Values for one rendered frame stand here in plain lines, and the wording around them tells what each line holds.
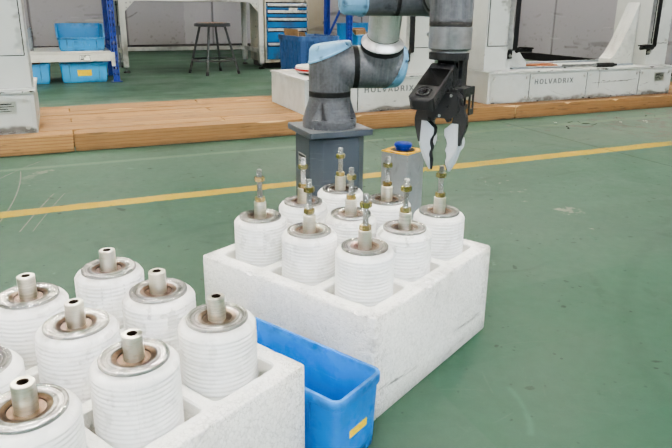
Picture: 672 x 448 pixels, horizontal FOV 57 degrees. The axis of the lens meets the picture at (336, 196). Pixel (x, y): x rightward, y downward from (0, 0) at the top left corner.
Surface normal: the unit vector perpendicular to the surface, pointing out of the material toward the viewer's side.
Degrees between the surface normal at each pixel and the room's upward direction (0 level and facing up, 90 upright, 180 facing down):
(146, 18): 90
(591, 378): 0
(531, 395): 0
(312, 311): 90
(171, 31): 90
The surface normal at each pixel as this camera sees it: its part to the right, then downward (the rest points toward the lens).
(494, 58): 0.40, 0.27
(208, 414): 0.01, -0.96
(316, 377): -0.61, 0.19
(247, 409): 0.78, 0.18
